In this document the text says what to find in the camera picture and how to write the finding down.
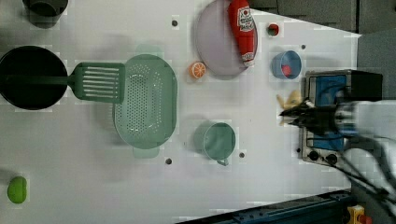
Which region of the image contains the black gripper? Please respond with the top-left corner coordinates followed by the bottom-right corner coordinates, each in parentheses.
top-left (280, 105), bottom-right (336, 135)

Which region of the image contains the black frying pan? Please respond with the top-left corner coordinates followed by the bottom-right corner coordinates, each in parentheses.
top-left (0, 46), bottom-right (67, 110)

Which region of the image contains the green lime toy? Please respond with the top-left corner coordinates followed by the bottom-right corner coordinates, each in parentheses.
top-left (7, 176), bottom-right (27, 204)

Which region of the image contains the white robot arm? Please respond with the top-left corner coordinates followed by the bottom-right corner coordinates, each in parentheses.
top-left (280, 100), bottom-right (395, 188)

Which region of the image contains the grey round plate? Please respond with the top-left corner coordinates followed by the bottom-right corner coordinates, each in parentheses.
top-left (194, 0), bottom-right (258, 76)

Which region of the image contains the orange slice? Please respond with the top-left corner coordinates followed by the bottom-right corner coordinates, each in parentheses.
top-left (188, 62), bottom-right (206, 79)

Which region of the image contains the green colander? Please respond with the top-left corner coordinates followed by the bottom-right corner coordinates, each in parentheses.
top-left (113, 54), bottom-right (177, 159)

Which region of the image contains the peeled plush banana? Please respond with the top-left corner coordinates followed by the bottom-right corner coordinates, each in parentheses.
top-left (276, 90), bottom-right (303, 126)

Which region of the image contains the green mug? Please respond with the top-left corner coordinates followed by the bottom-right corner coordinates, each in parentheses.
top-left (193, 120), bottom-right (236, 166)

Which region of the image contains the blue metal frame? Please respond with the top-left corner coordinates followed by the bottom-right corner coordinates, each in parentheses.
top-left (179, 190), bottom-right (356, 224)

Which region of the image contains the red ketchup bottle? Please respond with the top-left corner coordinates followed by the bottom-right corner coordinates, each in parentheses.
top-left (227, 0), bottom-right (256, 66)

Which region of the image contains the green spatula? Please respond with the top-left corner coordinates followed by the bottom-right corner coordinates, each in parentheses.
top-left (1, 63), bottom-right (126, 104)

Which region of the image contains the black cylinder cup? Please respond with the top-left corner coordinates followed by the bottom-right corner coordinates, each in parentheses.
top-left (22, 0), bottom-right (69, 23)

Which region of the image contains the red strawberry in bowl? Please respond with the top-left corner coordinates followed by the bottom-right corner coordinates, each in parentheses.
top-left (281, 64), bottom-right (292, 77)

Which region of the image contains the blue bowl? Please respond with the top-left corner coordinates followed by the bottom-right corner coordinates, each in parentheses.
top-left (271, 50), bottom-right (302, 79)

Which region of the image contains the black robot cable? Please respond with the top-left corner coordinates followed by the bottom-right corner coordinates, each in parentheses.
top-left (330, 133), bottom-right (396, 216)

